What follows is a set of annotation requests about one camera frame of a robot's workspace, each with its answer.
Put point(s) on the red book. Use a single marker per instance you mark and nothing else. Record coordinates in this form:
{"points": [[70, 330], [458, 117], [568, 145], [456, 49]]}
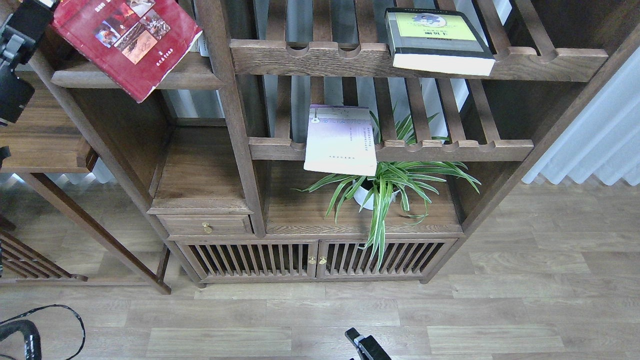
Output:
{"points": [[134, 42]]}

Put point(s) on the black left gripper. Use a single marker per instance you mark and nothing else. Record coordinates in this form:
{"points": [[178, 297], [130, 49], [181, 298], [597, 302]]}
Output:
{"points": [[21, 35]]}

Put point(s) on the white curtain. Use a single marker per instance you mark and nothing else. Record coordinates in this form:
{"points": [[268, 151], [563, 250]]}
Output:
{"points": [[604, 139]]}

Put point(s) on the brass drawer knob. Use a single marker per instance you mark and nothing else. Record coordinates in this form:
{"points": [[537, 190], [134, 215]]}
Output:
{"points": [[207, 229]]}

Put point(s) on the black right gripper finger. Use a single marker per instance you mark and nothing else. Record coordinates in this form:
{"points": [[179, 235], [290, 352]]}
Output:
{"points": [[367, 347]]}

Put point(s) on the spider plant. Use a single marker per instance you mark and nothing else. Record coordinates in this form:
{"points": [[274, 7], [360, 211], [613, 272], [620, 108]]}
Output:
{"points": [[416, 176]]}

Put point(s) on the white plant pot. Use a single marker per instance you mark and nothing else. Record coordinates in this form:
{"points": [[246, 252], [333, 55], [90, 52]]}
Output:
{"points": [[366, 186]]}

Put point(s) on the dark wooden bookshelf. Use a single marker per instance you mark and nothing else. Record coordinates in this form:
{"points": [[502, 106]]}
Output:
{"points": [[239, 174]]}

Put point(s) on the upright white books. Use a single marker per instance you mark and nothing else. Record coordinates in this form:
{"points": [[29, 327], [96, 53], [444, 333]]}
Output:
{"points": [[200, 46]]}

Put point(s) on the pale lavender book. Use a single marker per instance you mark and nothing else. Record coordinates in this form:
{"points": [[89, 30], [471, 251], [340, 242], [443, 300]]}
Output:
{"points": [[340, 140]]}

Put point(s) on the yellow and grey thick book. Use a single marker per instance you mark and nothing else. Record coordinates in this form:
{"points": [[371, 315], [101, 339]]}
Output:
{"points": [[436, 41]]}

